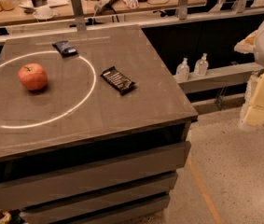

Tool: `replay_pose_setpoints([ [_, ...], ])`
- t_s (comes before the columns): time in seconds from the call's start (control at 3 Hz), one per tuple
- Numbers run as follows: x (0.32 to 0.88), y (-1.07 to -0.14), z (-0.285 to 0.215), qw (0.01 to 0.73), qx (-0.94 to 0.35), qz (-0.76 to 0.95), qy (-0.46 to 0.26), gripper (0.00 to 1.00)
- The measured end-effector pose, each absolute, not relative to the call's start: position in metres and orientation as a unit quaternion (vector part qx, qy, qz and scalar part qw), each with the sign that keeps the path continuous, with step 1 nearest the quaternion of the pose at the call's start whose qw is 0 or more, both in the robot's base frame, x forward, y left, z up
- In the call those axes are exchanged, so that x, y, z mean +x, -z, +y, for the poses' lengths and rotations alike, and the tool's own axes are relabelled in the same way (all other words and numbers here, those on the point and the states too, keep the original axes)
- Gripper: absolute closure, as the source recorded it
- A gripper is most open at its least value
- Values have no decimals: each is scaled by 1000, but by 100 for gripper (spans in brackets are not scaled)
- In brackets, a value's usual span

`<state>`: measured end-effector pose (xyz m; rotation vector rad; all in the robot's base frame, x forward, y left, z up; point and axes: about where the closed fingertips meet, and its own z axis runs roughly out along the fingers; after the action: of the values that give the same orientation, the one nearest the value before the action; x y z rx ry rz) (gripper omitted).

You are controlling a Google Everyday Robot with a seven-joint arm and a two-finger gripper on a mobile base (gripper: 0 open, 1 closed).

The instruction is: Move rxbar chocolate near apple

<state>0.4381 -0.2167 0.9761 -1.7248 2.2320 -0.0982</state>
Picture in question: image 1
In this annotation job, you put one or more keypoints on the blue snack packet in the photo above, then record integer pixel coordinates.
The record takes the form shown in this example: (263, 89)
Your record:
(65, 48)

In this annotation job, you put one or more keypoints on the clear sanitizer bottle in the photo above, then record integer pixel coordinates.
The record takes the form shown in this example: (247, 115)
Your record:
(201, 66)
(182, 71)

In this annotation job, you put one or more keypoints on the black rxbar chocolate bar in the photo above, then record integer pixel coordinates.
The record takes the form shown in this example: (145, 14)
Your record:
(117, 80)

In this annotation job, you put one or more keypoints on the metal railing post left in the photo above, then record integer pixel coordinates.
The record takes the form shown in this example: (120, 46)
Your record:
(79, 15)

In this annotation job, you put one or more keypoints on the grey drawer cabinet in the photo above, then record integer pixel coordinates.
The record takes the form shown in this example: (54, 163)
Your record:
(88, 175)

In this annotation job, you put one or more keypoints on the white power strip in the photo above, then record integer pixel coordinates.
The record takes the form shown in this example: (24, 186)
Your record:
(101, 5)

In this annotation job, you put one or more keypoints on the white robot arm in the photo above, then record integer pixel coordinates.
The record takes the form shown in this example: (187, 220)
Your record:
(254, 43)

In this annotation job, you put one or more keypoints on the clear sanitizer bottle right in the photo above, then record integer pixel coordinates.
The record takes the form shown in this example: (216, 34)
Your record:
(201, 66)

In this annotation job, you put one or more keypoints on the metal railing post right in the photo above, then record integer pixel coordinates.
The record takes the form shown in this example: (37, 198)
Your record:
(182, 10)

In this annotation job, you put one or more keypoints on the metal railing post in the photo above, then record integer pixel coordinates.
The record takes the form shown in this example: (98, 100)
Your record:
(79, 15)
(182, 10)

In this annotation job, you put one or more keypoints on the clear sanitizer bottle left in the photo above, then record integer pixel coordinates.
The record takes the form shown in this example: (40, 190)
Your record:
(182, 71)

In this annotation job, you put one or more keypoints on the red apple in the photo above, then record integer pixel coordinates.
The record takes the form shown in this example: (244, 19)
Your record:
(33, 77)

